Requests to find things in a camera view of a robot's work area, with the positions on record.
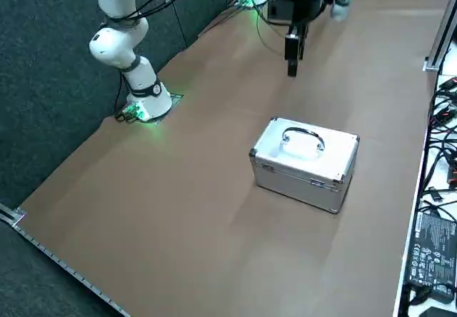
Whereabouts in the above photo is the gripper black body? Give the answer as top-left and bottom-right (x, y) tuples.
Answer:
(293, 0), (326, 28)

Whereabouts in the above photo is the silver aluminium medical case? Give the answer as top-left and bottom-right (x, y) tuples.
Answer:
(248, 116), (361, 215)

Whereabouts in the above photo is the wrist black box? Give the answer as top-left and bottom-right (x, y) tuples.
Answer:
(267, 0), (294, 24)

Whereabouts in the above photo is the large black power adapter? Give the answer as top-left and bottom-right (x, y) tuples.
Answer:
(403, 208), (457, 306)

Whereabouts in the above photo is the small black power adapter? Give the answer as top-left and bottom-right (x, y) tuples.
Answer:
(410, 304), (457, 317)

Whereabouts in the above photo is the thin black gripper wire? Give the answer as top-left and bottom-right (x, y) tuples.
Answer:
(255, 0), (290, 56)

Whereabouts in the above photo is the black base cable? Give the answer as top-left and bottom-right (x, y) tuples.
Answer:
(198, 0), (258, 39)

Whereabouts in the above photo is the aluminium profile post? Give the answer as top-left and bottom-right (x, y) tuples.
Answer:
(423, 0), (457, 72)

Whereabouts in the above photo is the black desk cable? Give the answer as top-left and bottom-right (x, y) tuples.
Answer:
(426, 90), (457, 154)

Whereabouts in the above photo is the red black cable device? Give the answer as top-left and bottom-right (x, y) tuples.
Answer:
(445, 159), (457, 184)

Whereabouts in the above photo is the metal table edge rail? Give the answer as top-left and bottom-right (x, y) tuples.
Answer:
(14, 223), (131, 317)

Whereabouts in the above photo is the metal corner bracket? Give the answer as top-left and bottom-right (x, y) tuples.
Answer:
(0, 204), (26, 229)

